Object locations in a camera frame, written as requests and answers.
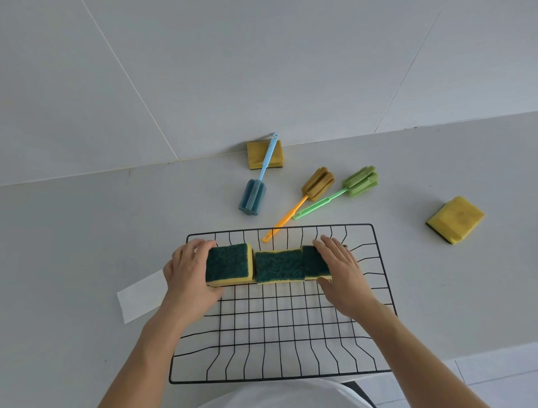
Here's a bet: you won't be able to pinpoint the person's left hand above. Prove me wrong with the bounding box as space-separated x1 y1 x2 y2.
163 238 226 320

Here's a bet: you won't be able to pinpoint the person's right hand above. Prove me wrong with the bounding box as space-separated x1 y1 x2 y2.
313 234 379 320

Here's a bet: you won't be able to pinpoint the black wire basket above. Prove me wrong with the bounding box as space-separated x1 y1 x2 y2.
169 223 397 385

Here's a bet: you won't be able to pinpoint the green sponge bottle brush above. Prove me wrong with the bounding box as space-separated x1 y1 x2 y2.
292 165 380 221

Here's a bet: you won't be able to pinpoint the orange sponge bottle brush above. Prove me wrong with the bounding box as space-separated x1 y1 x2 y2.
262 166 337 244

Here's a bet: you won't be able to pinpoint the blue sponge bottle brush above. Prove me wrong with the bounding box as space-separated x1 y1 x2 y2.
238 132 280 217

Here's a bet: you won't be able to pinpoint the person's right forearm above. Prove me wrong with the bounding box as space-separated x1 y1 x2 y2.
351 300 490 408

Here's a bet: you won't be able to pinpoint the person's left forearm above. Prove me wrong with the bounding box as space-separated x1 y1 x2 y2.
97 302 211 408

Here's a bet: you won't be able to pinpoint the person's dark trousers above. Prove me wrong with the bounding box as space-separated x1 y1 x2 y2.
339 379 377 408

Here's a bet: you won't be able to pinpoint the person's white shirt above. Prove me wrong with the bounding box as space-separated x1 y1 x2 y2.
197 378 377 408

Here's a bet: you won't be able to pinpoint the white paper sheet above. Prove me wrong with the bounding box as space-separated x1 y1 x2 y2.
117 268 169 325

